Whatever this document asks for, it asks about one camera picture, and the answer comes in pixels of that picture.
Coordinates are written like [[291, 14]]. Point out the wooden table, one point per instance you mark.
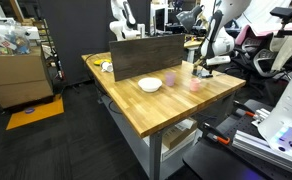
[[154, 153]]

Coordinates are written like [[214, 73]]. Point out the black breadboard base table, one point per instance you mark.
[[216, 163]]

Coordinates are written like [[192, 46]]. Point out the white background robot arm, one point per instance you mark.
[[124, 28]]

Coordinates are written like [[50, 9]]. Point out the aluminium rail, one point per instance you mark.
[[252, 146]]

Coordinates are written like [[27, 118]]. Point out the purple plastic cup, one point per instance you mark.
[[170, 79]]

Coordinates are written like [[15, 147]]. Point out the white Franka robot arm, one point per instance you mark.
[[287, 113]]

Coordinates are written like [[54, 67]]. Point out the cream cloth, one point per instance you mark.
[[286, 50]]

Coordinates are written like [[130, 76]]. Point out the large cardboard box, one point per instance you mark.
[[17, 78]]

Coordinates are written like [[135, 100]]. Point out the orange floor mat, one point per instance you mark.
[[36, 113]]

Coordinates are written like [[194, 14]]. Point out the black orange clamp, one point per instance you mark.
[[244, 109], [216, 134]]

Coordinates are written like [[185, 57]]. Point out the white bowl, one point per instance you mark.
[[150, 84]]

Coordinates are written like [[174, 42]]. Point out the grey mesh office chair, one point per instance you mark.
[[266, 61]]

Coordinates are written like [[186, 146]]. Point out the computer monitor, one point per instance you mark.
[[159, 18]]

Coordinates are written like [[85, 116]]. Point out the blue tape roll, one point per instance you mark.
[[29, 110]]

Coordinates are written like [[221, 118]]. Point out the clear bag of toys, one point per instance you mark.
[[6, 38]]

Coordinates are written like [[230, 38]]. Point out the pink office chair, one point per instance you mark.
[[249, 35]]

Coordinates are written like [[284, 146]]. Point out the pink plastic cup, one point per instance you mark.
[[195, 85]]

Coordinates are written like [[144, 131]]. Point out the yellow plate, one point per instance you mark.
[[99, 62]]

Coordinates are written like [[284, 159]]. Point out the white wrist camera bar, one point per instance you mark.
[[218, 60]]

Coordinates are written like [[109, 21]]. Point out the black partition panel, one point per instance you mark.
[[76, 36]]

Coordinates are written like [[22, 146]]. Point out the small cardboard box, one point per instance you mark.
[[179, 135]]

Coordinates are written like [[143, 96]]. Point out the white mug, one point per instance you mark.
[[107, 67]]

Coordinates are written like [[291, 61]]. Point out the cluttered storage shelf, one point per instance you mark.
[[51, 50]]

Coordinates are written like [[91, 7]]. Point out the white flat box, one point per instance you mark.
[[182, 148]]

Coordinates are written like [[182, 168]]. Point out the silver metal block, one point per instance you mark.
[[262, 115]]

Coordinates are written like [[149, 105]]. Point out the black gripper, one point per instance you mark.
[[208, 66]]

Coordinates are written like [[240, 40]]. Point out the dark wooden board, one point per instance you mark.
[[146, 56]]

